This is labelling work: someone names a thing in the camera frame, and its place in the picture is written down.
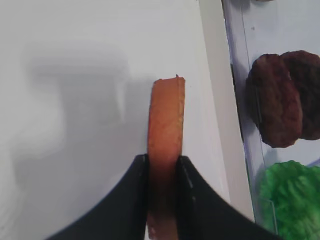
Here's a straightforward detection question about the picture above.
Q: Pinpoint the brown meat patty right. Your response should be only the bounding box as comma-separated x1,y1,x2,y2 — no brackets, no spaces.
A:
280,50,320,141

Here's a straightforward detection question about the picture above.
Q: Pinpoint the brown meat patty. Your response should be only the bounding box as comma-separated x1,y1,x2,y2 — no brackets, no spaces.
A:
280,50,320,141
245,54,303,148

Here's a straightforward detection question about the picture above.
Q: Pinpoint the brown meat patty left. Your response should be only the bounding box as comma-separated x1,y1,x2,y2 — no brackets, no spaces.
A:
245,54,303,148

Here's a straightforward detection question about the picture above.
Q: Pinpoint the clear acrylic rack right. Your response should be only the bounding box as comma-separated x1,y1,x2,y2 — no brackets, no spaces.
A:
222,0,320,240

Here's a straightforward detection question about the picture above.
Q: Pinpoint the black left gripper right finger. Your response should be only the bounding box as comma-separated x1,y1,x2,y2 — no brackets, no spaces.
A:
175,156,279,240

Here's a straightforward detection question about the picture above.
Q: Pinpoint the green lettuce leaf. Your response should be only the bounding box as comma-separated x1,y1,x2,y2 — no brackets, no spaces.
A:
259,160,320,240

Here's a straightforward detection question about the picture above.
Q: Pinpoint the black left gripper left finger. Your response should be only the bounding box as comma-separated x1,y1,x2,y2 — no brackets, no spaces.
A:
50,154,149,240

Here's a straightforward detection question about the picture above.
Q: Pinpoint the white rectangular metal tray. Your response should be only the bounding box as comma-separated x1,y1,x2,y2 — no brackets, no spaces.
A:
0,0,254,240

